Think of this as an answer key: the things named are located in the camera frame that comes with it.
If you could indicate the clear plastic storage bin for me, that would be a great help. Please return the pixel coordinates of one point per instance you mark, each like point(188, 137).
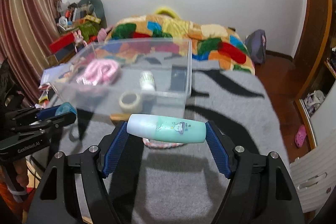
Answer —
point(101, 72)

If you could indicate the colourful patchwork quilt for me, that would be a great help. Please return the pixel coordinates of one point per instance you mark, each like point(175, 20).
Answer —
point(208, 41)

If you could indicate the pink bunny toy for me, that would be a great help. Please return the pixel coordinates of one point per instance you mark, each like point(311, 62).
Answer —
point(79, 40)

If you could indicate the green grey plush cushion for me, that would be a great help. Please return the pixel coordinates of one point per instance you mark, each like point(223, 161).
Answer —
point(96, 6)

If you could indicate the beige tape roll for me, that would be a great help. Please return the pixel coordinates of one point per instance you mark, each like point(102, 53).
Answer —
point(130, 102)

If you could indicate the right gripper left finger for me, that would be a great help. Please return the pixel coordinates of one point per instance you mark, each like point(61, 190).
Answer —
point(111, 147)

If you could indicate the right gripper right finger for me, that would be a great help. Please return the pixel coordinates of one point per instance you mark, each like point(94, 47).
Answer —
point(222, 149)

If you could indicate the grey black patterned blanket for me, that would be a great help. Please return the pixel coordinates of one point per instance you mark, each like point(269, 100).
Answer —
point(183, 185)

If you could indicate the purple backpack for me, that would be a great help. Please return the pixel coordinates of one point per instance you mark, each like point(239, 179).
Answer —
point(256, 46)

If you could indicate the blue white booklet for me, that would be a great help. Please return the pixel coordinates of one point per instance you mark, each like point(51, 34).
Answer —
point(53, 73)

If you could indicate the brown wooden door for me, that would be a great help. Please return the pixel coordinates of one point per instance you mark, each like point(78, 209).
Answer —
point(313, 42)

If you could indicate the mint green lotion bottle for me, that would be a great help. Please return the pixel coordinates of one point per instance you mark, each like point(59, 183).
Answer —
point(166, 129)

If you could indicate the pink slipper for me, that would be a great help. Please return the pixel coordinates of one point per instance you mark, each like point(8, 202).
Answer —
point(300, 136)

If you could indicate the yellow plush pillow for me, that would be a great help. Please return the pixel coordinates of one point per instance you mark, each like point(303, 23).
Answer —
point(166, 11)

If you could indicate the red box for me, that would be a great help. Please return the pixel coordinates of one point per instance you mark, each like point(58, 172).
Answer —
point(62, 42)

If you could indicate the white medicine bottle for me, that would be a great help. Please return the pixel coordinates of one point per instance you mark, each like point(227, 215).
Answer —
point(147, 85)

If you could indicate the striped pink curtain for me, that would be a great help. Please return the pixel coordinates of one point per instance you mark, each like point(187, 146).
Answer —
point(28, 27)

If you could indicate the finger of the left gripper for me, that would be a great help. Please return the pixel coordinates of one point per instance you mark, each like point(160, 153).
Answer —
point(64, 108)
point(55, 122)

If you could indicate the small wooden block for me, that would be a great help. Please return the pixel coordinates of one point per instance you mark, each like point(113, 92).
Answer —
point(116, 118)

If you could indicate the left hand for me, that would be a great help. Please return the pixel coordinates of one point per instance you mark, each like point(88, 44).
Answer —
point(21, 170)

